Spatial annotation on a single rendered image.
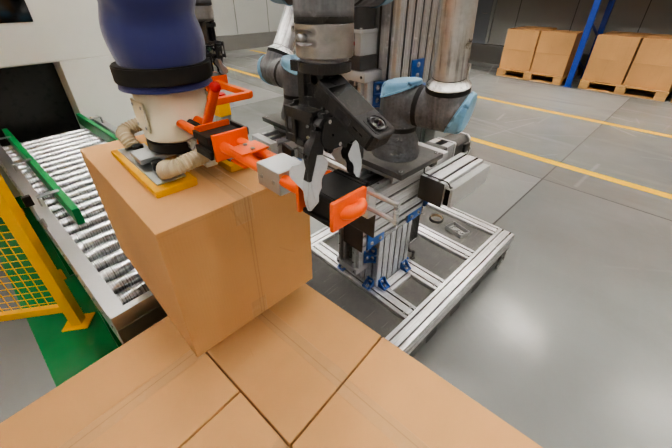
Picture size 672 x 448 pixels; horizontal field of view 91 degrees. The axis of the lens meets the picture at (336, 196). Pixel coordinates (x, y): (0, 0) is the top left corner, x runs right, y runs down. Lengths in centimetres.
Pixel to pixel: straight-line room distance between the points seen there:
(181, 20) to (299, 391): 97
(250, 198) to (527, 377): 152
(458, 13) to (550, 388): 159
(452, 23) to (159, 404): 120
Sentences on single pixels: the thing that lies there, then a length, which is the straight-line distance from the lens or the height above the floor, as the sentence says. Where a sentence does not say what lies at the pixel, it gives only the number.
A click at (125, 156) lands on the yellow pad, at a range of 108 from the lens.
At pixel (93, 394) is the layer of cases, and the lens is 125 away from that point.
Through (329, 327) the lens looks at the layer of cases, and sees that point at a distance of 117.
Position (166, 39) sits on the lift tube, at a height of 139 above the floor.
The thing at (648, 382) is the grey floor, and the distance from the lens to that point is 219.
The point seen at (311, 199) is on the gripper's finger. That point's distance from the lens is 49.
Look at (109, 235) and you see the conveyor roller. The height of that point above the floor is 54.
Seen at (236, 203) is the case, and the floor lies 107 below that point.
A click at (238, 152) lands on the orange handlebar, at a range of 67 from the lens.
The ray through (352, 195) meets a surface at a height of 123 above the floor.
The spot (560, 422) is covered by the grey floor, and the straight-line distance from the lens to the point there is 186.
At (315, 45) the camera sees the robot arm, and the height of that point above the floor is 143.
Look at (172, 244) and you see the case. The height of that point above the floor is 104.
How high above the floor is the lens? 148
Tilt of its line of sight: 32 degrees down
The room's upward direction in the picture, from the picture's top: straight up
